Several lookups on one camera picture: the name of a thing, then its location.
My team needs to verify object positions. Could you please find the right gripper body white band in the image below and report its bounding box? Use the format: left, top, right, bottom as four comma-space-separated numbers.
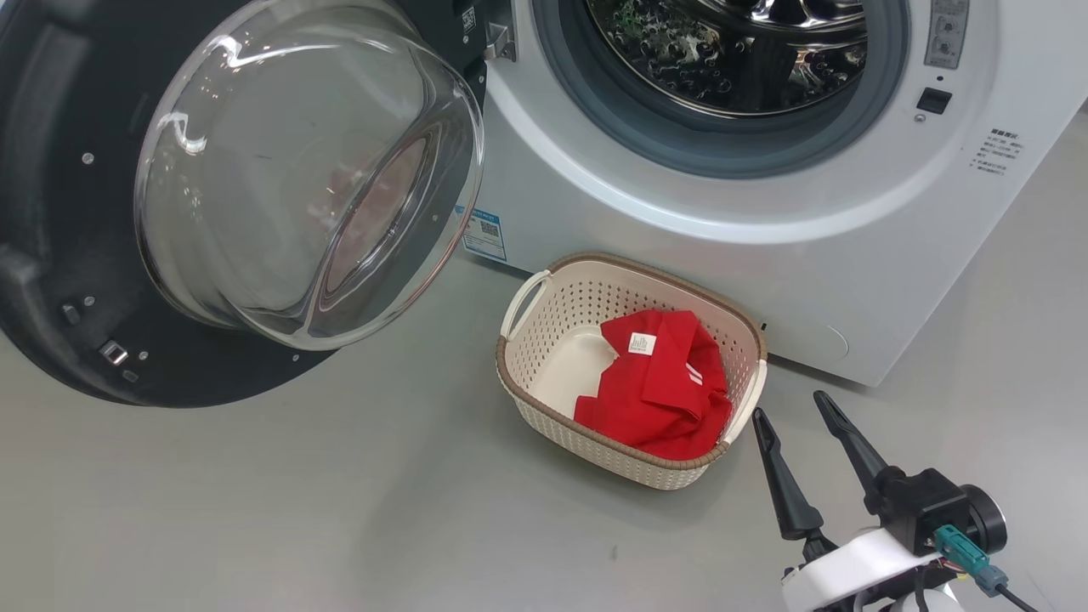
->
782, 527, 946, 612

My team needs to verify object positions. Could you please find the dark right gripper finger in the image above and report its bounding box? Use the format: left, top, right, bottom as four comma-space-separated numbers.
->
813, 391, 890, 516
751, 407, 825, 542

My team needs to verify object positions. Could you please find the red shirt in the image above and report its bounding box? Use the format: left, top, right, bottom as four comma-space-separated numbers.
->
574, 309, 734, 462

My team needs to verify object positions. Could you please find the round glass washer door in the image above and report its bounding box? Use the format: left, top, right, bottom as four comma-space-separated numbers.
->
0, 0, 491, 409

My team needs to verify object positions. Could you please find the white front-load washing machine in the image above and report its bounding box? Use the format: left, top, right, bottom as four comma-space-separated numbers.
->
459, 0, 1088, 388

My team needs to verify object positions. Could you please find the cream perforated laundry basket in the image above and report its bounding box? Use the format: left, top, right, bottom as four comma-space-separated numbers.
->
496, 252, 769, 492

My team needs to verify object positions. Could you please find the stainless steel washing machine drum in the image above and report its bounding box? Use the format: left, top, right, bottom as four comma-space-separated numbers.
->
585, 0, 870, 118

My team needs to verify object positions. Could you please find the metal door hinge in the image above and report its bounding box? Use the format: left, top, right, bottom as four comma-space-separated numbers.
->
483, 19, 518, 63

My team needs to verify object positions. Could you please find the small grey text label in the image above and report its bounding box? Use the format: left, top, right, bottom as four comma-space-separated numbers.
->
976, 127, 1026, 177

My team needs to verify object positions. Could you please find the blue energy label sticker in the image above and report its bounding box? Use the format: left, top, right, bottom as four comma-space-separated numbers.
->
460, 207, 509, 263

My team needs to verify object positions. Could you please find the grey warning label sticker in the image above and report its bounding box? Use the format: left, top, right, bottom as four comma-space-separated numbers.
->
924, 0, 971, 70

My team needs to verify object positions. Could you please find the camera cable teal connector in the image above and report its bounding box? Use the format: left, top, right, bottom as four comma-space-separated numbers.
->
933, 524, 1042, 612

